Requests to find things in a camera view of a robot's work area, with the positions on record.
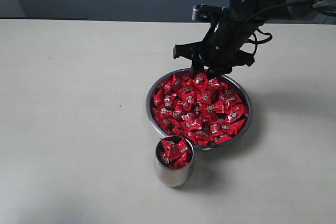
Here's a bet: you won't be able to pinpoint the steel bowl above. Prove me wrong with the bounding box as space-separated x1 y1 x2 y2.
145 68 253 150

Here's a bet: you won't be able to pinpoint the steel cup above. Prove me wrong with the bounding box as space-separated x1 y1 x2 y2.
154 135 194 187

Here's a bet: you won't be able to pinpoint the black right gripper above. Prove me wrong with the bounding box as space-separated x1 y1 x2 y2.
173 11 256 78

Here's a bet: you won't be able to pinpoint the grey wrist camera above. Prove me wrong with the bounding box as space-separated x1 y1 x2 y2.
192 4 227 23

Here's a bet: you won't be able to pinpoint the red wrapped candies pile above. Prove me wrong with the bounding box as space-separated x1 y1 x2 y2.
151 73 245 146

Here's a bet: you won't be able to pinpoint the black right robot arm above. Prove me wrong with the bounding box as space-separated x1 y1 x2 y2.
173 0 335 77

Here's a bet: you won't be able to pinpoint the red candies in cup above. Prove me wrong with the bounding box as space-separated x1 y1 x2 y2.
158 136 193 169

